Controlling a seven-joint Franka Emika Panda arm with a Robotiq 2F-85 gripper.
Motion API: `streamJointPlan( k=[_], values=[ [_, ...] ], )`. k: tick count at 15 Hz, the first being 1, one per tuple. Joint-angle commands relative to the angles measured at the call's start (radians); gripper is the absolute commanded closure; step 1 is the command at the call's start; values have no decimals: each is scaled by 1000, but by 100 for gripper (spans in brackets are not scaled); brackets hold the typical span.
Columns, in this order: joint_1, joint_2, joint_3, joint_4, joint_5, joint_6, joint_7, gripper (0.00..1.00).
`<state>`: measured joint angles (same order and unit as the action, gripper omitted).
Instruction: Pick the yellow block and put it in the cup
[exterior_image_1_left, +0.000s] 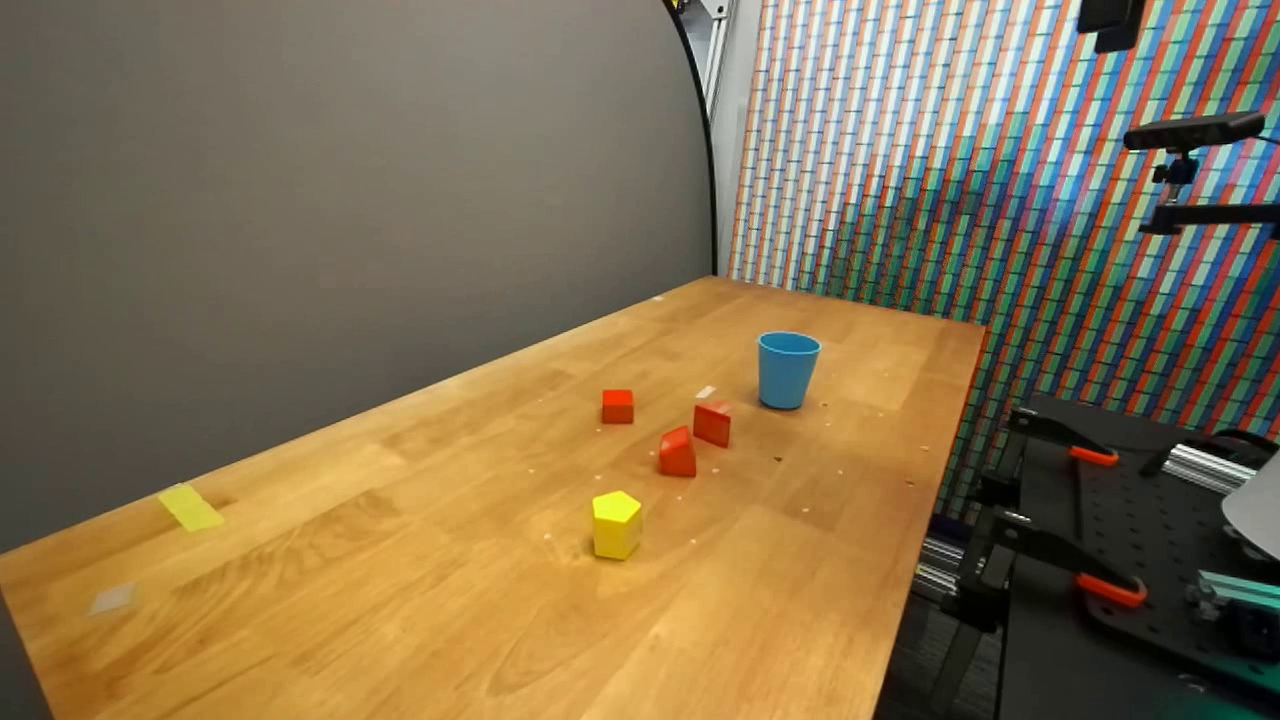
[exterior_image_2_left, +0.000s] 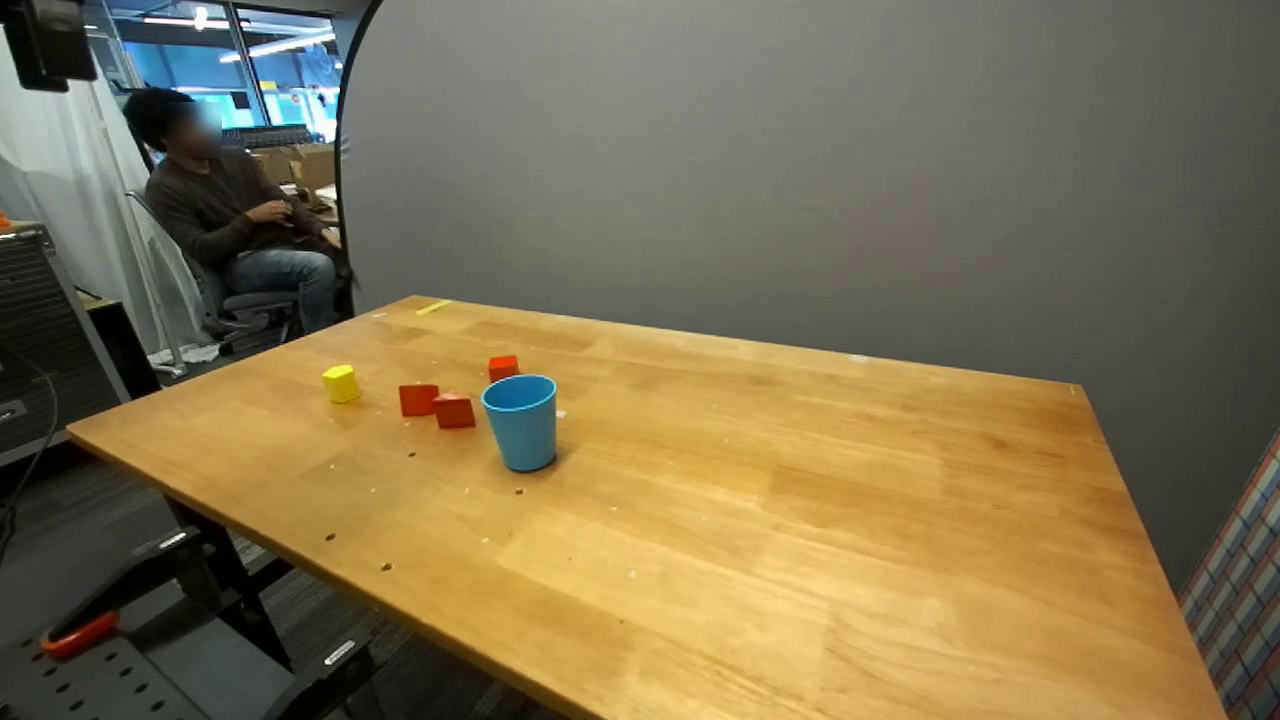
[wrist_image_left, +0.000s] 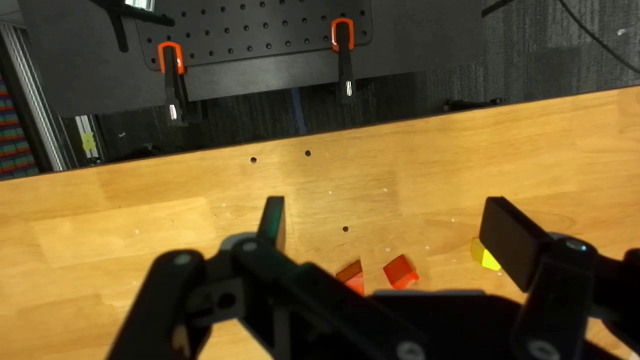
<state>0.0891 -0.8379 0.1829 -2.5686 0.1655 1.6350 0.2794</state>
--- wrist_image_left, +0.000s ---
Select black bar clamp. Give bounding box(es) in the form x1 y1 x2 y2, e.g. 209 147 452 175
91 0 176 54

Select yellow block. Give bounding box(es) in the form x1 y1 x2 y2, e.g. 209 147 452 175
470 238 502 272

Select black cable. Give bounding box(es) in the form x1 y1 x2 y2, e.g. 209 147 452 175
556 0 640 75

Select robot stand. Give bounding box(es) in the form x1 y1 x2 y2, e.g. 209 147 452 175
17 0 485 119

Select orange and black clamp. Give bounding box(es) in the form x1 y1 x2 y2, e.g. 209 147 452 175
157 41 191 126
330 17 357 101

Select aluminium frame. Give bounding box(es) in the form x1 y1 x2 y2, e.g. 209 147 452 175
0 22 103 172

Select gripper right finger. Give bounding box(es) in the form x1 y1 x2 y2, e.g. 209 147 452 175
479 196 640 360

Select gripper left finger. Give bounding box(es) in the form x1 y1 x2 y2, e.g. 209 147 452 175
106 196 427 360

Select red block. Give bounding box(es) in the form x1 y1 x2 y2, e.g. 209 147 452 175
382 254 420 290
335 259 366 297

